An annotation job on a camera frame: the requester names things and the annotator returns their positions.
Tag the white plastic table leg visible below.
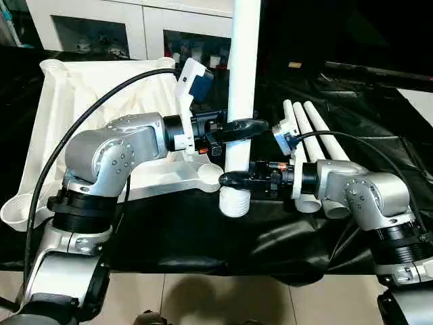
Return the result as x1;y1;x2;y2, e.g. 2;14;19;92
218;0;261;218
303;100;351;163
292;102;352;220
283;100;321;215

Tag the white plastic table top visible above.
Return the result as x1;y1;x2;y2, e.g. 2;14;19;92
0;56;226;233

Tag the black glossy mat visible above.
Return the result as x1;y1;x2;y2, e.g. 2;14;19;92
0;43;433;282

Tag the white glass-door cabinet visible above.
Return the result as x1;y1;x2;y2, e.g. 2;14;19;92
25;0;261;68

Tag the flat white board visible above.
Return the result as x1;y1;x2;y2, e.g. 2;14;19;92
395;88;433;128

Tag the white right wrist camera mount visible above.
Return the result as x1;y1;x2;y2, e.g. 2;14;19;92
272;107;307;201

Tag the black left wrist camera cable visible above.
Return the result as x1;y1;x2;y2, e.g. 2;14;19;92
23;68;183;299

